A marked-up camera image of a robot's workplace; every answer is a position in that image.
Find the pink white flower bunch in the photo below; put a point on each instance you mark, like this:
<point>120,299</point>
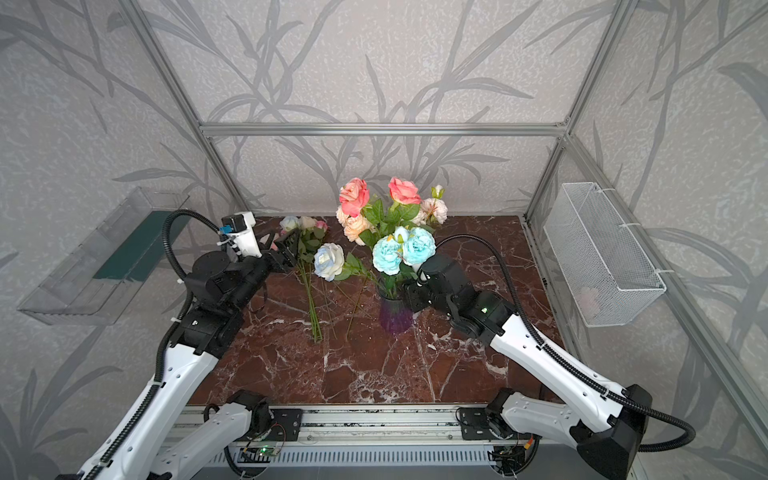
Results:
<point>312,232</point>

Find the white wire mesh basket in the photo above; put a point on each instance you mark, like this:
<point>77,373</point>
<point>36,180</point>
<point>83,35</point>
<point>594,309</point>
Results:
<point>609,275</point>

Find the horizontal aluminium frame bar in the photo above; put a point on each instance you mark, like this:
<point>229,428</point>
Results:
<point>383,129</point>

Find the dark pink rose stem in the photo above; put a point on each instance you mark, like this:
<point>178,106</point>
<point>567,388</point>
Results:
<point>356,201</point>

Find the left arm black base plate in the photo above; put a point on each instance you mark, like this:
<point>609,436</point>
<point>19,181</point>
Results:
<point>286,425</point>

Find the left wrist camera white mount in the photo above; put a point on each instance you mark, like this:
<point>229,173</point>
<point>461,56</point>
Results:
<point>236,232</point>

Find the pale pink peony flower stem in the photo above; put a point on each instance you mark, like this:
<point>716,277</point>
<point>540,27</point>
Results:
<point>433,210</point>

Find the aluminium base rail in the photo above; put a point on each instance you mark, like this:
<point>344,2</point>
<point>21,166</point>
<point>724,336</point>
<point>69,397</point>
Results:
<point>331,425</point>

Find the blue white rose stem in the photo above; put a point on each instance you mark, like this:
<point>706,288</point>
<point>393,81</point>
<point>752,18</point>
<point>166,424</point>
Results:
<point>332,264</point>

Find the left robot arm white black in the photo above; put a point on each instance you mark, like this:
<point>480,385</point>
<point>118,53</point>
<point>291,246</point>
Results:
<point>221,289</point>

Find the purple blue glass vase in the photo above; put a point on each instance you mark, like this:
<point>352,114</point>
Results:
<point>395,317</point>

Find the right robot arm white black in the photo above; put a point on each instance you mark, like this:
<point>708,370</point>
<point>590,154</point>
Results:
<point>606,423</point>

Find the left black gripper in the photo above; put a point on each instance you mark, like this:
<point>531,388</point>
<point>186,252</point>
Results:
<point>274,259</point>

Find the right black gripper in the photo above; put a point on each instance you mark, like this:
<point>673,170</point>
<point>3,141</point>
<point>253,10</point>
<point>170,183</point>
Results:
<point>417,292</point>

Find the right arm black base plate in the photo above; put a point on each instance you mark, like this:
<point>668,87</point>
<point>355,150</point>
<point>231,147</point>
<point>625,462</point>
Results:
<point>474,424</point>

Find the pink rose flower stem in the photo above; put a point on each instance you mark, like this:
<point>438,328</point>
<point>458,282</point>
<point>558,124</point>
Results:
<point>405,207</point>

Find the clear plastic wall shelf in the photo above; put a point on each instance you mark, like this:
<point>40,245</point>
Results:
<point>95,283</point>

